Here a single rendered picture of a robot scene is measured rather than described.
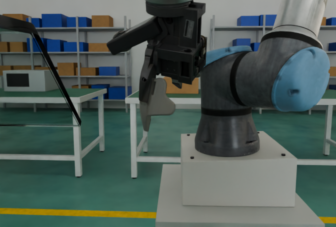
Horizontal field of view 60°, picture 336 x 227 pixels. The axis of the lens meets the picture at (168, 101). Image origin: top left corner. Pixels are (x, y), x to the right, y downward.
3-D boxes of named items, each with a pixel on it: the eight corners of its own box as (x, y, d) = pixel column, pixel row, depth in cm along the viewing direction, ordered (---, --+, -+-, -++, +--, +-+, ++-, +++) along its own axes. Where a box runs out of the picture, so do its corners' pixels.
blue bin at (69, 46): (71, 52, 655) (71, 43, 652) (90, 52, 651) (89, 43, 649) (63, 51, 613) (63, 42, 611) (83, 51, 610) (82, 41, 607)
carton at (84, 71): (82, 74, 660) (82, 67, 658) (101, 74, 657) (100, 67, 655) (76, 75, 620) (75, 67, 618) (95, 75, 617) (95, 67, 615)
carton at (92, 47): (94, 52, 651) (94, 44, 649) (112, 52, 649) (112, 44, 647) (88, 51, 612) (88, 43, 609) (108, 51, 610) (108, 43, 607)
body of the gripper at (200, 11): (190, 89, 45) (192, 12, 38) (142, 79, 48) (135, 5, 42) (206, 68, 51) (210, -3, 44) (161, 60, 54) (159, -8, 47)
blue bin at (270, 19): (255, 28, 627) (256, 17, 624) (275, 28, 623) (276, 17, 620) (260, 26, 585) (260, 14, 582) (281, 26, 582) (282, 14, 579)
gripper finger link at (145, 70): (143, 102, 45) (156, 46, 45) (134, 100, 45) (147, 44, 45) (155, 103, 49) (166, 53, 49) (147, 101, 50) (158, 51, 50)
